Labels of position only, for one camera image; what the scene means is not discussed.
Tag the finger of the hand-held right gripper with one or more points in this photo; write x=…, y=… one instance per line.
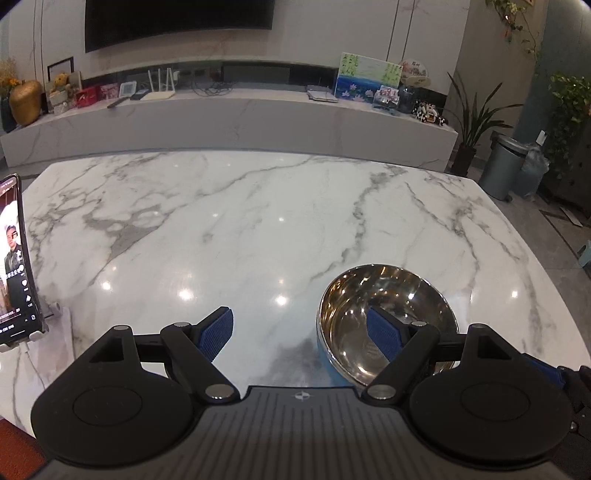
x=547, y=371

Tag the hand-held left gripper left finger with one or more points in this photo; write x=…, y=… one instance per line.
x=217, y=333

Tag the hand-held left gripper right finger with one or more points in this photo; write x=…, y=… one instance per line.
x=385, y=333

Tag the steel bowl with blue outside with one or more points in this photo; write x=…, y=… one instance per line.
x=415, y=290

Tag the small green stool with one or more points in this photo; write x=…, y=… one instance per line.
x=585, y=256

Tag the white phone stand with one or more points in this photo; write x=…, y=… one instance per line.
x=51, y=314

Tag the dark planter cabinet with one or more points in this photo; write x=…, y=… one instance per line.
x=572, y=196

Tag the potted plant with long leaves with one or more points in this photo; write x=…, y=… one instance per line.
x=464, y=159

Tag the bin with plastic bag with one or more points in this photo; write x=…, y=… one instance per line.
x=533, y=173

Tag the grey trash bin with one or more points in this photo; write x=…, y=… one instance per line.
x=501, y=168

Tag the black smartphone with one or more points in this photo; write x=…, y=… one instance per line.
x=16, y=277

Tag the panda figurines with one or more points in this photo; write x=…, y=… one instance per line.
x=429, y=113

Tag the orange chair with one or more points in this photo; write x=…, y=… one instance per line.
x=18, y=450

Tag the dark glass jar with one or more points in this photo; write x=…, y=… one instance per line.
x=406, y=100

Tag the small photo print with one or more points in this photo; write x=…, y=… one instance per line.
x=386, y=98

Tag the white router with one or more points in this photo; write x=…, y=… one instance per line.
x=158, y=93

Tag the grey notebook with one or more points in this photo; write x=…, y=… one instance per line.
x=322, y=94

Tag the small black device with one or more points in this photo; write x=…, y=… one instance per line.
x=139, y=95

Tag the dark remote control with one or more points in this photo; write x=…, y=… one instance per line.
x=117, y=103

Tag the leafy green plant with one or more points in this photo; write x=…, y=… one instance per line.
x=572, y=115

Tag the lotus pond painting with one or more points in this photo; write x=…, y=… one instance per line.
x=360, y=74

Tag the small white display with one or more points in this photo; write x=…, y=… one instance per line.
x=128, y=88

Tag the round paper fan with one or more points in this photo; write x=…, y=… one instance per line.
x=415, y=71

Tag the pink card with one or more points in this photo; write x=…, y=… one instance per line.
x=109, y=91

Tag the red gift box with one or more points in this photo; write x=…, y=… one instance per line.
x=87, y=98

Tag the brown teddy bear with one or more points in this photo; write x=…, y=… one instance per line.
x=61, y=85

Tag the golden vase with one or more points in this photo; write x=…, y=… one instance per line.
x=26, y=104

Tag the dried flowers in dark vase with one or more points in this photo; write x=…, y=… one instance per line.
x=8, y=115

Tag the black television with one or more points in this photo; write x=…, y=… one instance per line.
x=180, y=21

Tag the hanging vine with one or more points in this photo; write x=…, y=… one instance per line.
x=517, y=18

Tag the black picture frame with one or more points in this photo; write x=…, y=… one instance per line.
x=64, y=64

